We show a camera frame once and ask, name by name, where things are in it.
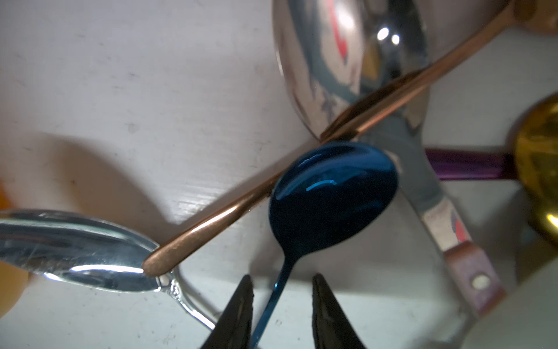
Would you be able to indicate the purple metal spoon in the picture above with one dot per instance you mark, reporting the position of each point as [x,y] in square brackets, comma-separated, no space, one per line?
[472,165]

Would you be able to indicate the blue metal spoon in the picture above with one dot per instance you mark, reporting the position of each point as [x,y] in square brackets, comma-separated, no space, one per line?
[308,213]

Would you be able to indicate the white plastic spoon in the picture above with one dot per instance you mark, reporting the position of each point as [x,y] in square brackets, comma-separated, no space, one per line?
[526,319]

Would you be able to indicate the copper rose gold spoon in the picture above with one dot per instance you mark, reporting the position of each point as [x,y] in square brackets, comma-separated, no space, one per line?
[535,16]

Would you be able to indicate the yellow plastic storage box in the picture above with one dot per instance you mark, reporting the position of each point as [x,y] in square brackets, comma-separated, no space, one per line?
[13,283]

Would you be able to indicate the pink handled steel spoon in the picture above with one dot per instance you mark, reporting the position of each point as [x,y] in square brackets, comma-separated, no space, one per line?
[333,54]

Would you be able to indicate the gold metal spoon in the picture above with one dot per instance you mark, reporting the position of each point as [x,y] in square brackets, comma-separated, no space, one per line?
[535,154]

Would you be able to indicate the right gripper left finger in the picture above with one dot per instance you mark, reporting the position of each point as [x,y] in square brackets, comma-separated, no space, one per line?
[233,330]

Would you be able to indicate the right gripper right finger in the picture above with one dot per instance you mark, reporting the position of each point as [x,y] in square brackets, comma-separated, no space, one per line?
[330,326]

